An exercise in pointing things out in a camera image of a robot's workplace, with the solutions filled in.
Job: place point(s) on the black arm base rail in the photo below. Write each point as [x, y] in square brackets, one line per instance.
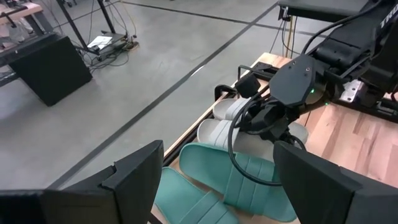
[385, 109]

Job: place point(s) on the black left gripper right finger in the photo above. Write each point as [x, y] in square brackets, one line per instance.
[320, 193]

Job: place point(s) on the green rubber slide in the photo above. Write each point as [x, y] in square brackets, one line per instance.
[180, 199]
[211, 165]

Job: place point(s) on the black desk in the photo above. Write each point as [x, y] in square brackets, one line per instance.
[18, 51]

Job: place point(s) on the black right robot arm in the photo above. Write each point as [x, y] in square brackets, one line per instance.
[351, 43]

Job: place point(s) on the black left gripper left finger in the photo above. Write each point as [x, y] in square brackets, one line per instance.
[124, 199]

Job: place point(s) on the clear plastic bag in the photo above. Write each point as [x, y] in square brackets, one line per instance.
[18, 32]

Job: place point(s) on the light wooden tabletop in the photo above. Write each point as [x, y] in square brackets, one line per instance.
[31, 7]

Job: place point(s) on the white rubber slide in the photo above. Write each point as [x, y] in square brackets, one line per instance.
[224, 109]
[214, 132]

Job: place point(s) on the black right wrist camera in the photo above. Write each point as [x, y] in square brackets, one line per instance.
[248, 85]

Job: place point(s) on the black metal frame legs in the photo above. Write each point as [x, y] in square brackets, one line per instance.
[106, 15]

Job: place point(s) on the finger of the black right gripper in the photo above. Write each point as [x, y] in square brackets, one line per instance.
[264, 118]
[283, 132]

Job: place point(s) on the black table top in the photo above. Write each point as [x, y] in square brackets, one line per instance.
[320, 11]

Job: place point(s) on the white paper sheet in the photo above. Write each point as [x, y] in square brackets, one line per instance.
[100, 42]

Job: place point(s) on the silver metal bracket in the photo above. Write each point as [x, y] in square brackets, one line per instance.
[351, 90]

